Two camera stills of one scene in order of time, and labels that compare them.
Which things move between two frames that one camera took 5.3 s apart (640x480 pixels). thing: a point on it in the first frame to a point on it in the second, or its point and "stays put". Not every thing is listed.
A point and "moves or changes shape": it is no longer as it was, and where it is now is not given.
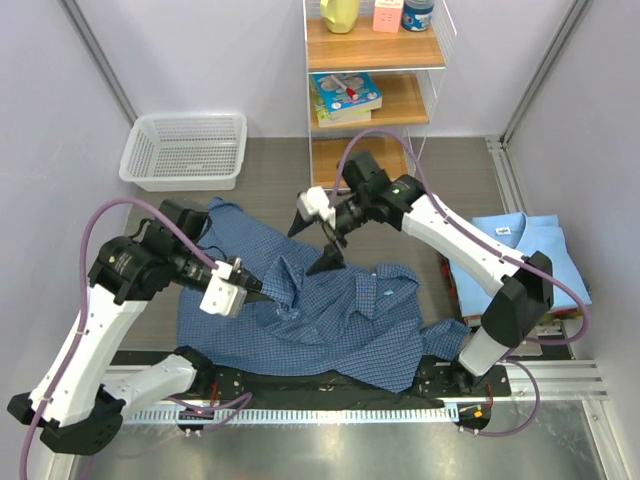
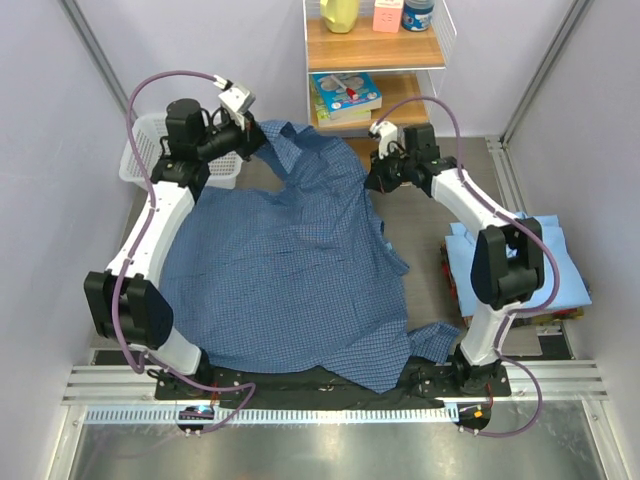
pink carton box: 387,16 stays put
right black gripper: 332,259 to 377,179
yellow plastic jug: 340,15 stays put
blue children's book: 338,102 stays put
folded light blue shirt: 529,234 stays put
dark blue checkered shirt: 361,322 moves or changes shape
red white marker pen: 350,91 stays put
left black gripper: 247,280 to 250,137
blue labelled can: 417,14 stays put
